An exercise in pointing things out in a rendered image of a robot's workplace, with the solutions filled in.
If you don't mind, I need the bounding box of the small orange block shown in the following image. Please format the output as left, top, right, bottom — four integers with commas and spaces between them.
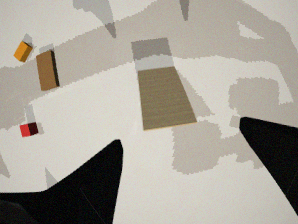
13, 40, 32, 63

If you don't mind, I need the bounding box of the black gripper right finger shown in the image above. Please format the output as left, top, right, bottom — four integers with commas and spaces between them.
239, 116, 298, 214

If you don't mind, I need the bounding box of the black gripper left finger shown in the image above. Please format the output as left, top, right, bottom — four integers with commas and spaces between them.
0, 139, 124, 224

